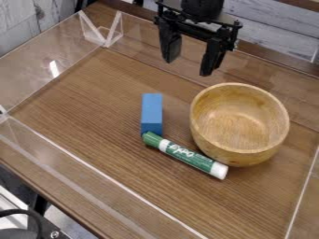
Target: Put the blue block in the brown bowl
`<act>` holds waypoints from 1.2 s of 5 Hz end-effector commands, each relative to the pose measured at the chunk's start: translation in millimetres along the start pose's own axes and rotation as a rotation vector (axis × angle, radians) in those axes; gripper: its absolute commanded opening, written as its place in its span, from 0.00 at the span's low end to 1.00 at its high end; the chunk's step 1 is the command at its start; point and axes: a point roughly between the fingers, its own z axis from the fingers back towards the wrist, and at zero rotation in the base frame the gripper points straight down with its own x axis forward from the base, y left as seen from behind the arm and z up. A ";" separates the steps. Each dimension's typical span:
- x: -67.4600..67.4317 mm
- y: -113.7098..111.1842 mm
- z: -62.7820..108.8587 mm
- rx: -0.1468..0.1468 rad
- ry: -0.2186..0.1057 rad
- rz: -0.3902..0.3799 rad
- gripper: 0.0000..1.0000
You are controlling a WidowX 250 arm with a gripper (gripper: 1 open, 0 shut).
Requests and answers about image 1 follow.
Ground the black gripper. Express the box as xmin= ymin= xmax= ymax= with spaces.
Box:
xmin=155 ymin=0 xmax=243 ymax=77

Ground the blue rectangular block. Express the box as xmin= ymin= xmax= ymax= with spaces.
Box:
xmin=140 ymin=93 xmax=163 ymax=135

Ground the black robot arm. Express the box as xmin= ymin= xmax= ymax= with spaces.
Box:
xmin=155 ymin=0 xmax=243 ymax=77

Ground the brown wooden bowl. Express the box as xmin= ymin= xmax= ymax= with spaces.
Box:
xmin=189 ymin=82 xmax=291 ymax=167

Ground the green Expo marker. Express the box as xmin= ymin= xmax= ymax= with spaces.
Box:
xmin=141 ymin=132 xmax=228 ymax=180

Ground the clear acrylic corner bracket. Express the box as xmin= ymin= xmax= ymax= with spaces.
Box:
xmin=79 ymin=10 xmax=123 ymax=48

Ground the clear acrylic front wall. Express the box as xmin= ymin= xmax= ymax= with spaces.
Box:
xmin=0 ymin=105 xmax=208 ymax=239

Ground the black stand with cable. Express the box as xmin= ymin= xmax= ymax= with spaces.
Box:
xmin=0 ymin=167 xmax=73 ymax=239

